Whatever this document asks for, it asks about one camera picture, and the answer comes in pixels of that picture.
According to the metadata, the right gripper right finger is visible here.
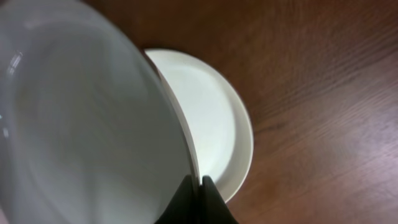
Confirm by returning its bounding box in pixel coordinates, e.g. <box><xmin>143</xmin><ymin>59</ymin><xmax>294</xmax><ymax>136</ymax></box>
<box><xmin>199</xmin><ymin>175</ymin><xmax>238</xmax><ymax>224</ymax></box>

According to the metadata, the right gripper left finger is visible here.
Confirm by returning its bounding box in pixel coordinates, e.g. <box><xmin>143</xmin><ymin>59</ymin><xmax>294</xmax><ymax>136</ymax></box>
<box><xmin>155</xmin><ymin>175</ymin><xmax>198</xmax><ymax>224</ymax></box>

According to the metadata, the white plate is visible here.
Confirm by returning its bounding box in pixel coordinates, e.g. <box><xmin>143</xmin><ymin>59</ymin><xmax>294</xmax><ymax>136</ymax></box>
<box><xmin>145</xmin><ymin>49</ymin><xmax>254</xmax><ymax>202</ymax></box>

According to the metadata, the pale blue plate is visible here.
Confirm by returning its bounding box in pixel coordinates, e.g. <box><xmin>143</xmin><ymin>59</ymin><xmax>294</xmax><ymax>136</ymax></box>
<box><xmin>1</xmin><ymin>0</ymin><xmax>198</xmax><ymax>223</ymax></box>

